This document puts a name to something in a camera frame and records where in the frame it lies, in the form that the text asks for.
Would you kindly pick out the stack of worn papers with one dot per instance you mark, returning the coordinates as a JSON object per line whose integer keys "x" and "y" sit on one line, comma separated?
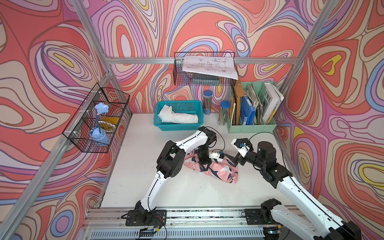
{"x": 256, "y": 102}

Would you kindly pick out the yellow item in basket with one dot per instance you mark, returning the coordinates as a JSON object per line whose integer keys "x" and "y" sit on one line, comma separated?
{"x": 109, "y": 124}

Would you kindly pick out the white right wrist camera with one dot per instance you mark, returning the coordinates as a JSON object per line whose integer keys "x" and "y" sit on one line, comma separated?
{"x": 243, "y": 146}

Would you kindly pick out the pink shark print shorts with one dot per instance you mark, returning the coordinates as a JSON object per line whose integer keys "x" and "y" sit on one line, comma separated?
{"x": 224, "y": 170}

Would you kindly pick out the blue lid straw tube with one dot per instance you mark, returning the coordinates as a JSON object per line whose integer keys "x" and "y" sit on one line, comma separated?
{"x": 223, "y": 112}

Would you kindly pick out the white yellow book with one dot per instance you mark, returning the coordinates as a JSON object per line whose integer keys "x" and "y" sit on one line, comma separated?
{"x": 272, "y": 100}

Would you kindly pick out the black wire wall basket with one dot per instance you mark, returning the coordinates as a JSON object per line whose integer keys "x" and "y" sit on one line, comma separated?
{"x": 182, "y": 78}

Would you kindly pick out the white folded cloth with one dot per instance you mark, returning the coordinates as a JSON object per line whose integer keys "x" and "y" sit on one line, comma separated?
{"x": 167, "y": 115}

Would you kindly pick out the brown cardboard folder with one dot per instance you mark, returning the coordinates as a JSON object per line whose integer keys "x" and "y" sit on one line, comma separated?
{"x": 239, "y": 93}

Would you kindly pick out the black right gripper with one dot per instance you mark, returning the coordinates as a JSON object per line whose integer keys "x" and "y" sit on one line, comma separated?
{"x": 239, "y": 157}

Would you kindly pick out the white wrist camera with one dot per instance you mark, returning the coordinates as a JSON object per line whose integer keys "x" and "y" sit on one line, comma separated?
{"x": 218, "y": 156}
{"x": 243, "y": 146}

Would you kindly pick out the mint green file organizer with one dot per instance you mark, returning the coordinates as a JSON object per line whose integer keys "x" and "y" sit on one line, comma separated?
{"x": 260, "y": 89}

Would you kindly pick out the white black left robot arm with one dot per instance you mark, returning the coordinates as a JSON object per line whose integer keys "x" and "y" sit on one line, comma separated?
{"x": 169, "y": 164}

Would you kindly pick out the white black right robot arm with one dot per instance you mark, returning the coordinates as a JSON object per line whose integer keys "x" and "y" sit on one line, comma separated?
{"x": 300, "y": 195}

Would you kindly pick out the teal plastic basket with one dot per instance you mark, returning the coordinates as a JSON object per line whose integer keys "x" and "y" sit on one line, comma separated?
{"x": 183, "y": 107}

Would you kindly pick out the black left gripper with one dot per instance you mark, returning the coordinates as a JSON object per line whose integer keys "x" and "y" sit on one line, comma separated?
{"x": 203, "y": 162}

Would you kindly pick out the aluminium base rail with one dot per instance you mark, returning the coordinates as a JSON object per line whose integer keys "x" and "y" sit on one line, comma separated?
{"x": 208, "y": 224}

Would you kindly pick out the blue binder folder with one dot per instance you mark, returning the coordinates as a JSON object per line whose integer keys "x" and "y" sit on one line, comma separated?
{"x": 247, "y": 112}

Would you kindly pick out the white printed paper sheet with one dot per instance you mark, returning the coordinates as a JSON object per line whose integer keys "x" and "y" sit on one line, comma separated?
{"x": 214, "y": 66}

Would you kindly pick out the black wire side basket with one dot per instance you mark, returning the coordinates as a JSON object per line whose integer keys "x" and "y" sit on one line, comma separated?
{"x": 93, "y": 128}

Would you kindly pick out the blue lid pencil tube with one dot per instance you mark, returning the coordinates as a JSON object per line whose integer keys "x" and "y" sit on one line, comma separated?
{"x": 207, "y": 102}

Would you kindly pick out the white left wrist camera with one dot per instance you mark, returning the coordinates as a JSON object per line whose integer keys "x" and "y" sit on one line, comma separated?
{"x": 218, "y": 156}

